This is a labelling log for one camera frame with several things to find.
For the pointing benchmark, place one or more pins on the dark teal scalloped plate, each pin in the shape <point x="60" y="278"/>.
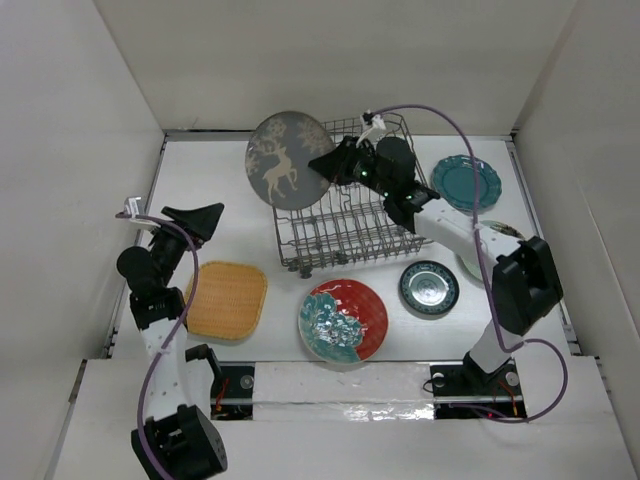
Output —
<point x="456" y="179"/>

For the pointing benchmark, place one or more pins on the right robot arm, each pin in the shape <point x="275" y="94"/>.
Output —
<point x="520" y="276"/>

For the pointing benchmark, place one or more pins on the small blue patterned plate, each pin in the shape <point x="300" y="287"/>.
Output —
<point x="428" y="288"/>

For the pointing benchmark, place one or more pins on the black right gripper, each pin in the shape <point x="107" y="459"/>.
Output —
<point x="335" y="164"/>

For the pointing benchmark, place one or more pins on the grey wire dish rack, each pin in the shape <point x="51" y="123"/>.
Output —
<point x="323" y="225"/>

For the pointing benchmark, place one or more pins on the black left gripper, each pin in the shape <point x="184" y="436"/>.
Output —
<point x="200" y="222"/>

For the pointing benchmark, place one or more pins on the red and teal floral plate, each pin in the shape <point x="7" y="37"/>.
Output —
<point x="343" y="322"/>

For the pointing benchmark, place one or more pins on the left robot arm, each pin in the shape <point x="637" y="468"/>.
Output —
<point x="174" y="437"/>

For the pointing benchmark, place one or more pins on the grey reindeer plate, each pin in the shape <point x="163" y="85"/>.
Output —
<point x="277" y="157"/>

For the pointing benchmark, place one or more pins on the woven bamboo tray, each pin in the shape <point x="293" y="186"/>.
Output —
<point x="228" y="302"/>

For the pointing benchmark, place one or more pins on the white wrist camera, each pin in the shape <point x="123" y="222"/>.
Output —
<point x="132" y="206"/>
<point x="373" y="127"/>

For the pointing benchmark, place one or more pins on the light green flower plate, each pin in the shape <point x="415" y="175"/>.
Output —
<point x="497" y="239"/>

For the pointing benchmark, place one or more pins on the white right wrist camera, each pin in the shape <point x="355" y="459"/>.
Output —
<point x="373" y="127"/>

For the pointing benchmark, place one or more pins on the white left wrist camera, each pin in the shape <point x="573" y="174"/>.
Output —
<point x="132" y="206"/>

